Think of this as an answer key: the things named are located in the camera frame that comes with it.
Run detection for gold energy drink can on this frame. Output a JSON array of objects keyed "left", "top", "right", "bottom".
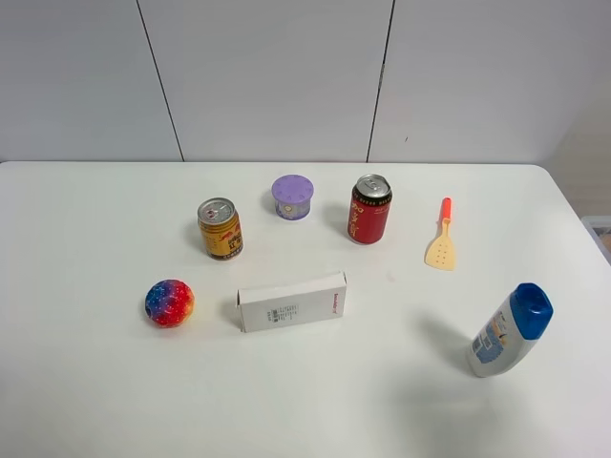
[{"left": 197, "top": 198, "right": 243, "bottom": 260}]

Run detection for purple lidded round container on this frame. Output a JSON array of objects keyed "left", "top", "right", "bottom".
[{"left": 271, "top": 175, "right": 314, "bottom": 220}]

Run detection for white rectangular cardboard box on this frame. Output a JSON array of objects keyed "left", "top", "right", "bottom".
[{"left": 237, "top": 272, "right": 348, "bottom": 333}]

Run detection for red soda can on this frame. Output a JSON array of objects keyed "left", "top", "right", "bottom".
[{"left": 348, "top": 174, "right": 392, "bottom": 244}]

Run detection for red blue spotted ball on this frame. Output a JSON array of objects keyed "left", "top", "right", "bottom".
[{"left": 144, "top": 280, "right": 195, "bottom": 328}]

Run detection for white blue capped shampoo bottle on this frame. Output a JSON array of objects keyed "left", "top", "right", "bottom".
[{"left": 467, "top": 282, "right": 554, "bottom": 378}]

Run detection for orange handled yellow spatula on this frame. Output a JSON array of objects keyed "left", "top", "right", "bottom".
[{"left": 425, "top": 198, "right": 455, "bottom": 271}]

